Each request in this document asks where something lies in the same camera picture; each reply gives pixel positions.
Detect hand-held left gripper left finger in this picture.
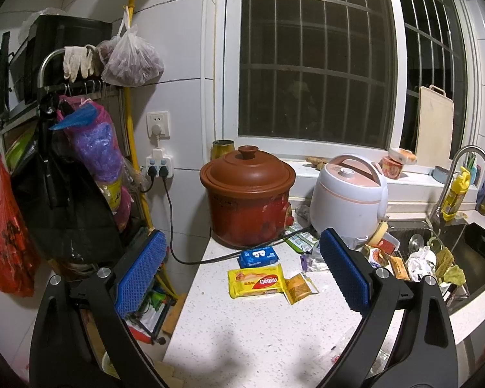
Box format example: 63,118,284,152
29,230,167,388

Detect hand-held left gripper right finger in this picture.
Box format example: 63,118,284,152
317,227,458,388

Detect yellow wafer packet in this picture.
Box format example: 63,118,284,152
227,264,288,300

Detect steel kitchen sink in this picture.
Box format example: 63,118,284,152
388,216,485,304

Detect purple white packet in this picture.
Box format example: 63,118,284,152
300,252,330,272

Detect olive green dishcloth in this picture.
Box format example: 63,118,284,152
434,248,467,286

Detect yellow seasoning packet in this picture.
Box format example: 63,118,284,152
284,272,320,306

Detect yellow sponge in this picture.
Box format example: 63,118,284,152
367,221,390,247

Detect green white packet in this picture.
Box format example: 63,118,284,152
285,224,321,253

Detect clear plastic container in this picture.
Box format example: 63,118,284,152
378,236,401,253

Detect orange snack packet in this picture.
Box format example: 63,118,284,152
389,256,410,280

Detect yellow dish soap bottle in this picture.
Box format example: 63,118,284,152
442,166,471,221

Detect white plastic bag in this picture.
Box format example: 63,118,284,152
405,248,437,283

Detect white pink rice cooker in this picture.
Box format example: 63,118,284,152
309,154,389,249

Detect blue tissue packet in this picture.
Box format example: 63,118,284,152
238,246,280,268

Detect black plastic bag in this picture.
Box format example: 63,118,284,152
10,129,124,265

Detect steel sink faucet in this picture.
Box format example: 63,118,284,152
428,145,485,227

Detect white plug adapter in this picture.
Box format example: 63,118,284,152
145,147,174,180

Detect orange instant noodle bowl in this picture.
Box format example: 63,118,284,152
382,156,405,179

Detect brown clay slow cooker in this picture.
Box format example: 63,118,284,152
199,145,296,249

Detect beige cutting board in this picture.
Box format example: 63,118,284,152
414,85,455,167

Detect red plastic bag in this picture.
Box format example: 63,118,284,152
0,156,41,297

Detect gold tin cup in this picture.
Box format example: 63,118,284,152
211,139,236,161

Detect blue plastic bag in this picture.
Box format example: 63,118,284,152
48,103,99,131

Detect clear bag of dried goods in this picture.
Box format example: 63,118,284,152
101,6,165,87

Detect white rubber gloves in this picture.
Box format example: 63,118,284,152
62,45,95,81

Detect barred kitchen window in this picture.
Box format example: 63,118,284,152
216,0,475,158

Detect metal kitchen rack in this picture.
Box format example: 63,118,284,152
0,30,154,275

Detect black countertop oven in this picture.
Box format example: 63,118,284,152
8,14,113,106

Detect black power cable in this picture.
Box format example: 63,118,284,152
137,176,320,265

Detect white wall socket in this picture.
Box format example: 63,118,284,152
146,111,171,138

